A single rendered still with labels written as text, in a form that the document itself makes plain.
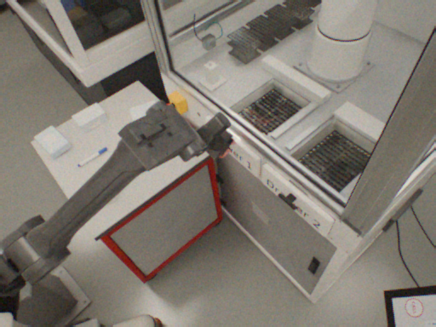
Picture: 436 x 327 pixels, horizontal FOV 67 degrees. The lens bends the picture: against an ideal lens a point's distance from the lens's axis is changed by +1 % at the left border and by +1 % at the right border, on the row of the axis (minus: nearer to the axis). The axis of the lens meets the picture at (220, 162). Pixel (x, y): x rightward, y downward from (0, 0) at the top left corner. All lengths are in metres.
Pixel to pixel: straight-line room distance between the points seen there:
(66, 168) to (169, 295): 0.89
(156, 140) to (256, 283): 1.49
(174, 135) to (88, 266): 1.68
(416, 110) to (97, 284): 1.83
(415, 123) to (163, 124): 0.44
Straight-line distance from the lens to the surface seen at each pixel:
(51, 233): 0.68
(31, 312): 1.90
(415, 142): 0.70
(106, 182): 0.56
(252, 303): 1.89
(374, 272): 2.05
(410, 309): 0.93
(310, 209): 1.07
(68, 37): 1.63
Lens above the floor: 1.85
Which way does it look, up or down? 55 degrees down
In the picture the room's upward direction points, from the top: 8 degrees counter-clockwise
